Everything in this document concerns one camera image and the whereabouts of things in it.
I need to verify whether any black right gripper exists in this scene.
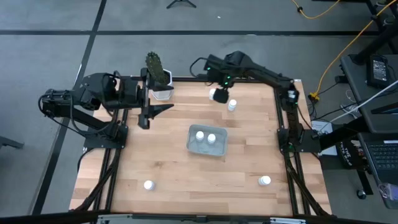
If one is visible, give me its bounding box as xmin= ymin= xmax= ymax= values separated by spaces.
xmin=205 ymin=66 xmax=235 ymax=105

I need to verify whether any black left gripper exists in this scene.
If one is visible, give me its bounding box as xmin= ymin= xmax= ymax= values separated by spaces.
xmin=119 ymin=67 xmax=175 ymax=130

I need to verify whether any grey plastic basket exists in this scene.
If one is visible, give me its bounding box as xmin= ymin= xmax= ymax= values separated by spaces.
xmin=185 ymin=124 xmax=229 ymax=157

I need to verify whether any white faceted planter pot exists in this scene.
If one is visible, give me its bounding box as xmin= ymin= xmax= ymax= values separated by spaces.
xmin=149 ymin=68 xmax=174 ymax=101

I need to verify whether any green cactus plant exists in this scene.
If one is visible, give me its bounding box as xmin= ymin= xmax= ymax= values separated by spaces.
xmin=145 ymin=51 xmax=170 ymax=85

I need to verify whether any black tripod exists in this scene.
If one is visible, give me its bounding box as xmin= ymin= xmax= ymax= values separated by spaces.
xmin=166 ymin=0 xmax=197 ymax=9

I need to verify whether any black side desk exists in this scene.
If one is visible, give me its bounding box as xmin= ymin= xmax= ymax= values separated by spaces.
xmin=340 ymin=52 xmax=398 ymax=134

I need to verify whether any black printed tote bag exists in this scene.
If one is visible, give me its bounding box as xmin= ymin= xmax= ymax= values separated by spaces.
xmin=335 ymin=138 xmax=363 ymax=170

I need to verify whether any grey chair leg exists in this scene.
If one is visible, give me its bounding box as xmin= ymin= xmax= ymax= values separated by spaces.
xmin=0 ymin=136 xmax=25 ymax=150

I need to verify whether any black power adapter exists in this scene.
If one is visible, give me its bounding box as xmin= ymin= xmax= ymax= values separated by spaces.
xmin=366 ymin=55 xmax=389 ymax=90

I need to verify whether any black stand leg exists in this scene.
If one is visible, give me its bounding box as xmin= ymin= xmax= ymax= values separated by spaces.
xmin=351 ymin=18 xmax=398 ymax=66

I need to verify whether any black front crossbar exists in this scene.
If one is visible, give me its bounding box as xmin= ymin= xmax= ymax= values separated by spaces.
xmin=0 ymin=210 xmax=398 ymax=224

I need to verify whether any black laptop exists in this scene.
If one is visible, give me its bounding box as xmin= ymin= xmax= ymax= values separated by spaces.
xmin=357 ymin=132 xmax=398 ymax=210

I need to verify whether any yellow curved floor cable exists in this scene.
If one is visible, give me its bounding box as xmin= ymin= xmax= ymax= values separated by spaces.
xmin=290 ymin=0 xmax=341 ymax=20

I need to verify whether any yellow extension cord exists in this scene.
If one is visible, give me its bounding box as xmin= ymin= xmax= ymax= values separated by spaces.
xmin=309 ymin=0 xmax=398 ymax=102

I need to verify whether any white cable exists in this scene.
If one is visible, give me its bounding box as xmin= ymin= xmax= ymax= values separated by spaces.
xmin=329 ymin=79 xmax=398 ymax=124

